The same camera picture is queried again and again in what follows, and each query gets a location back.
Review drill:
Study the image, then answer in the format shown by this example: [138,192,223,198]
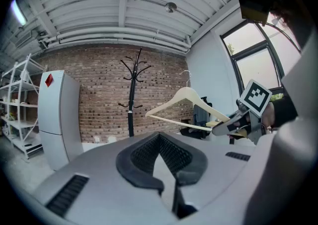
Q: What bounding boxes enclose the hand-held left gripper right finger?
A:
[159,132,208,187]

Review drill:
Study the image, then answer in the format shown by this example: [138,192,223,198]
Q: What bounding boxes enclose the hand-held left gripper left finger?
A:
[115,132,165,193]

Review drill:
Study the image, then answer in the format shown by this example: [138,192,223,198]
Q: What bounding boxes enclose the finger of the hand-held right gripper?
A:
[212,117,250,137]
[227,109,249,122]

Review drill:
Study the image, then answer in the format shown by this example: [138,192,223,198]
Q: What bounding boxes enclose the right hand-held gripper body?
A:
[236,79,273,146]

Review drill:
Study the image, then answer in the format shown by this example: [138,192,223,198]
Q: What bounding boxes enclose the cream wooden clothes hanger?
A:
[145,70,232,132]

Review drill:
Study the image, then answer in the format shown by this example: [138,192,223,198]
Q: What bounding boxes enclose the black metal coat rack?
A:
[118,47,153,138]

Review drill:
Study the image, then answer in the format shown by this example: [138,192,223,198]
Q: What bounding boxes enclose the person's right forearm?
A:
[260,96,298,129]

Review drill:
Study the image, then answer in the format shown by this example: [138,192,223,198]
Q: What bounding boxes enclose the black office chair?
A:
[179,96,215,141]

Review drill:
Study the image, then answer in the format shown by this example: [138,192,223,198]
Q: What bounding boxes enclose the black framed window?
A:
[219,19,303,100]

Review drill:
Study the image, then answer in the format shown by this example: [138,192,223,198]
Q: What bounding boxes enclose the person's grey shirt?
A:
[244,27,318,225]

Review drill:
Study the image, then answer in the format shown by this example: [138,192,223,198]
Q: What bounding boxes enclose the white refrigerator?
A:
[37,70,84,171]

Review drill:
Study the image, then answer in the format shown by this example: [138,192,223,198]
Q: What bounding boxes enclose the round ceiling detector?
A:
[164,2,178,14]

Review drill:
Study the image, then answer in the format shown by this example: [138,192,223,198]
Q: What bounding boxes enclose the white ceiling pipes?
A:
[46,31,192,54]

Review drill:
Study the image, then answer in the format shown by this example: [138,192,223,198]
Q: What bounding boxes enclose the white metal shelving unit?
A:
[0,53,48,160]

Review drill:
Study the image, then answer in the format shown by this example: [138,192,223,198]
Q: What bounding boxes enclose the long ceiling light panel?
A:
[10,0,27,26]

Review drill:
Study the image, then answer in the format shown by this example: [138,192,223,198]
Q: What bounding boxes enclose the black head-mounted camera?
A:
[237,0,277,24]

